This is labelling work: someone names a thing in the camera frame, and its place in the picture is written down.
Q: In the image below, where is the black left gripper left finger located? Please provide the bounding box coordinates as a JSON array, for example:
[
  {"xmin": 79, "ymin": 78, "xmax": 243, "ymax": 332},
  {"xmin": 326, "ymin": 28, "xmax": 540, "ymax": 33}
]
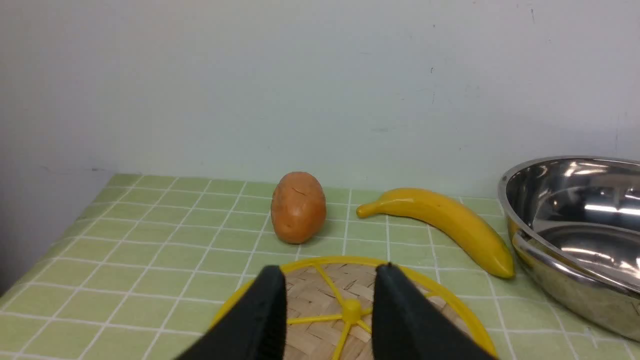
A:
[{"xmin": 177, "ymin": 265, "xmax": 287, "ymax": 360}]

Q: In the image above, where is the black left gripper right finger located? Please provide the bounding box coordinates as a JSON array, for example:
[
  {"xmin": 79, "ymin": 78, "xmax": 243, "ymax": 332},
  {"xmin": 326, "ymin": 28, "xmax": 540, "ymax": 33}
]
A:
[{"xmin": 371, "ymin": 263, "xmax": 495, "ymax": 360}]

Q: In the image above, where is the yellow rimmed woven steamer lid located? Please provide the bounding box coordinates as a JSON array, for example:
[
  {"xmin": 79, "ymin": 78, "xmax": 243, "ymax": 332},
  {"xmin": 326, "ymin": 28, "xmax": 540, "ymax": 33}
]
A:
[{"xmin": 210, "ymin": 256, "xmax": 497, "ymax": 360}]

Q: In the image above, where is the stainless steel pot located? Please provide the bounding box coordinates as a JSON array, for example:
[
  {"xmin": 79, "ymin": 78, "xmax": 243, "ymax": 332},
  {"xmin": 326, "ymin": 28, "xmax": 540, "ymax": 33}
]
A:
[{"xmin": 497, "ymin": 156, "xmax": 640, "ymax": 341}]

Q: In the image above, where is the yellow banana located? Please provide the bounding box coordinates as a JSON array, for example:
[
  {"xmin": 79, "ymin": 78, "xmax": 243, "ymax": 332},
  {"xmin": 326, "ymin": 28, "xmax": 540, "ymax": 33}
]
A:
[{"xmin": 356, "ymin": 187, "xmax": 515, "ymax": 280}]

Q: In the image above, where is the green checkered tablecloth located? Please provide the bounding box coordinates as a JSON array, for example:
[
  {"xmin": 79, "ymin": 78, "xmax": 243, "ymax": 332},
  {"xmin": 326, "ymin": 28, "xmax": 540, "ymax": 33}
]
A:
[{"xmin": 1, "ymin": 174, "xmax": 639, "ymax": 360}]

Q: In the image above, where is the brown potato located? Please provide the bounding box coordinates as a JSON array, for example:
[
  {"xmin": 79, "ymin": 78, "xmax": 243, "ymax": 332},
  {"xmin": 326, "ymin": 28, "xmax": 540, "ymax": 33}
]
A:
[{"xmin": 270, "ymin": 171, "xmax": 327, "ymax": 245}]

